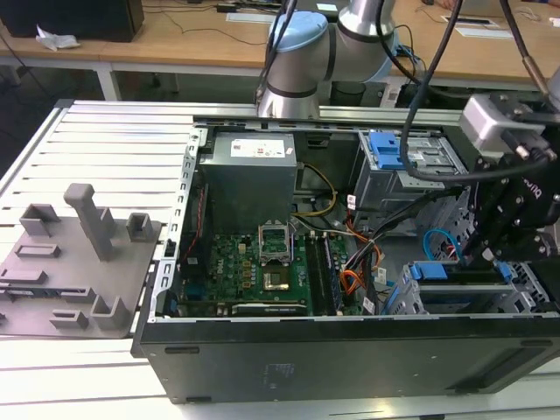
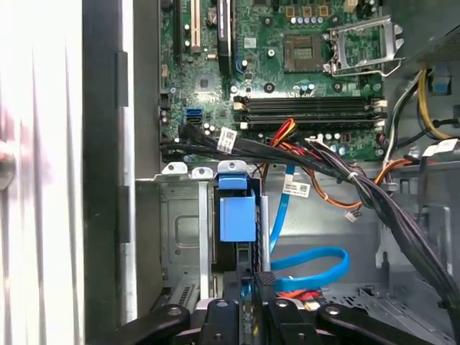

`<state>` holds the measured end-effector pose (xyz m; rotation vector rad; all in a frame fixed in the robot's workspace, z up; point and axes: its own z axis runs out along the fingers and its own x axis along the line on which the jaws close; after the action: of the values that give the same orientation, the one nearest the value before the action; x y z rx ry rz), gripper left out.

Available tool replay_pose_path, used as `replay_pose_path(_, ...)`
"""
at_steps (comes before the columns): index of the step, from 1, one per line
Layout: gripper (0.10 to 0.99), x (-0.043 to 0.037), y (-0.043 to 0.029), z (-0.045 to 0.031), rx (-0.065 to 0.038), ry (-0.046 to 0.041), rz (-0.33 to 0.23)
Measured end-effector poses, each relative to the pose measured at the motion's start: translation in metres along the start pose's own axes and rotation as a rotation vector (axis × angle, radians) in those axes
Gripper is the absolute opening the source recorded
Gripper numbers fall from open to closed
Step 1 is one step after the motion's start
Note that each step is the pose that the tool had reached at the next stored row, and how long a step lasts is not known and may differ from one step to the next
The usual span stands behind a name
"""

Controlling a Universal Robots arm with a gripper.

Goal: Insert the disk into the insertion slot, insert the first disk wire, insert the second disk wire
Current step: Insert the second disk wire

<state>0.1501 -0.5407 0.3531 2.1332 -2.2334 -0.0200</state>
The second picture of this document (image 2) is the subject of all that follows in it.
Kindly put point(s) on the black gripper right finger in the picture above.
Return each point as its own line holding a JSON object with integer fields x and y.
{"x": 287, "y": 323}

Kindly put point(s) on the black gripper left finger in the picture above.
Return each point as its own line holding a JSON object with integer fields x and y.
{"x": 219, "y": 323}

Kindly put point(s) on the hard disk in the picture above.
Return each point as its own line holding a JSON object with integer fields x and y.
{"x": 235, "y": 219}

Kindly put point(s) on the metal disk bay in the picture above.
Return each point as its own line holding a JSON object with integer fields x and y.
{"x": 183, "y": 223}

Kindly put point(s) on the black RAM slot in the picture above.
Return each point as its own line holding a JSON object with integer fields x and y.
{"x": 305, "y": 100}
{"x": 323, "y": 125}
{"x": 312, "y": 117}
{"x": 305, "y": 109}

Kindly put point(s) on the long black expansion slot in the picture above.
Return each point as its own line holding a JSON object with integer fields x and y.
{"x": 224, "y": 39}

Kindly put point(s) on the short black expansion slot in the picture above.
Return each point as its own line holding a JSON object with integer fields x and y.
{"x": 177, "y": 32}

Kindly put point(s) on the white expansion slot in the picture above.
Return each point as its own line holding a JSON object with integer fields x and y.
{"x": 196, "y": 25}

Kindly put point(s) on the person's hand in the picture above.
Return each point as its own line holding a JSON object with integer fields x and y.
{"x": 25, "y": 151}

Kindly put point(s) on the black PC case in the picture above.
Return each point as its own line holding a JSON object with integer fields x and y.
{"x": 104, "y": 179}

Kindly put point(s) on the blue SATA port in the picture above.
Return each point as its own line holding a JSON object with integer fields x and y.
{"x": 194, "y": 115}

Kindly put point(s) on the green motherboard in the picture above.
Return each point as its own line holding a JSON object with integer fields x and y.
{"x": 215, "y": 90}

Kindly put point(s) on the metal locking lever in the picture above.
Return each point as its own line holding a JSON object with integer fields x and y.
{"x": 359, "y": 74}

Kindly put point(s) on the CPU socket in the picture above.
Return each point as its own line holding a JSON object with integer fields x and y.
{"x": 303, "y": 54}

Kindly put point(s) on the blue plastic clip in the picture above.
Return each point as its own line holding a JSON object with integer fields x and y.
{"x": 442, "y": 81}

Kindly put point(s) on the metal socket cover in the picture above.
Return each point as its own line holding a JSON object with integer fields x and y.
{"x": 390, "y": 39}

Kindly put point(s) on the grey power supply unit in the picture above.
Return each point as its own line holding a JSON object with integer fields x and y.
{"x": 431, "y": 21}

